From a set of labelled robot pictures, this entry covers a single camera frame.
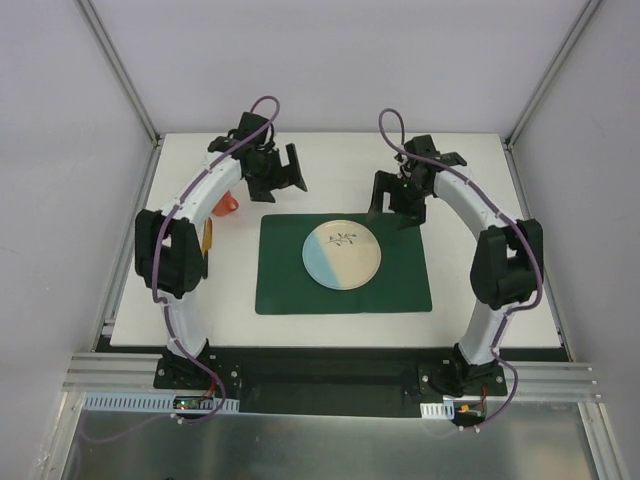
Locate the aluminium rail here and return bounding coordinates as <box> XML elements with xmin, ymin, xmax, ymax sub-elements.
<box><xmin>62</xmin><ymin>349</ymin><xmax>164</xmax><ymax>389</ymax></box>

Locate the white cable duct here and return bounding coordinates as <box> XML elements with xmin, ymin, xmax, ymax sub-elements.
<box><xmin>84</xmin><ymin>392</ymin><xmax>240</xmax><ymax>415</ymax></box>
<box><xmin>420</xmin><ymin>400</ymin><xmax>455</xmax><ymax>421</ymax></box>

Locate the cream and blue plate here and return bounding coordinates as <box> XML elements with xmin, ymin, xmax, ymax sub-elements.
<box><xmin>301</xmin><ymin>220</ymin><xmax>382</xmax><ymax>291</ymax></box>

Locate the gold knife black handle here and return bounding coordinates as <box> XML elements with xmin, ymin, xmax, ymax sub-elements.
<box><xmin>201</xmin><ymin>217</ymin><xmax>213</xmax><ymax>279</ymax></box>

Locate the dark green placemat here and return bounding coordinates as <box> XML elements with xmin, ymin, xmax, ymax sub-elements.
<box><xmin>255</xmin><ymin>213</ymin><xmax>433</xmax><ymax>315</ymax></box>

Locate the right white cable duct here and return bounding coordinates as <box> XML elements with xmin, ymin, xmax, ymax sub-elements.
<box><xmin>420</xmin><ymin>400</ymin><xmax>455</xmax><ymax>421</ymax></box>

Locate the gold spoon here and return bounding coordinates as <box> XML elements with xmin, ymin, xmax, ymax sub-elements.
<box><xmin>201</xmin><ymin>218</ymin><xmax>212</xmax><ymax>254</ymax></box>

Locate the orange mug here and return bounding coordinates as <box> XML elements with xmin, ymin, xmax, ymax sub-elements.
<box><xmin>211</xmin><ymin>191</ymin><xmax>239</xmax><ymax>217</ymax></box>

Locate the left aluminium frame post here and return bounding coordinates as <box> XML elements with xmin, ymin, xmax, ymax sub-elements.
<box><xmin>74</xmin><ymin>0</ymin><xmax>161</xmax><ymax>145</ymax></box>

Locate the left white cable duct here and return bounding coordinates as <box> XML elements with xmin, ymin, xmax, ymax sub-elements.
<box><xmin>84</xmin><ymin>392</ymin><xmax>240</xmax><ymax>415</ymax></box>

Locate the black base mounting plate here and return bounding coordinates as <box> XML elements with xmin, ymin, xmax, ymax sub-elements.
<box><xmin>153</xmin><ymin>347</ymin><xmax>507</xmax><ymax>418</ymax></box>

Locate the right aluminium frame post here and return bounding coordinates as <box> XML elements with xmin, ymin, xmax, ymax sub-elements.
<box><xmin>504</xmin><ymin>0</ymin><xmax>604</xmax><ymax>151</ymax></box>

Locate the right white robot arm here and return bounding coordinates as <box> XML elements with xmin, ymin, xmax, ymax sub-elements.
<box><xmin>367</xmin><ymin>135</ymin><xmax>543</xmax><ymax>397</ymax></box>

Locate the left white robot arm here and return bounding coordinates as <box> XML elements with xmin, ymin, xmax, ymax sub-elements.
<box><xmin>134</xmin><ymin>112</ymin><xmax>307</xmax><ymax>389</ymax></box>

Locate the aluminium frame post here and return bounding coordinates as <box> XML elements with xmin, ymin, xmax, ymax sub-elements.
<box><xmin>74</xmin><ymin>0</ymin><xmax>161</xmax><ymax>145</ymax></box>
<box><xmin>504</xmin><ymin>0</ymin><xmax>604</xmax><ymax>151</ymax></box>

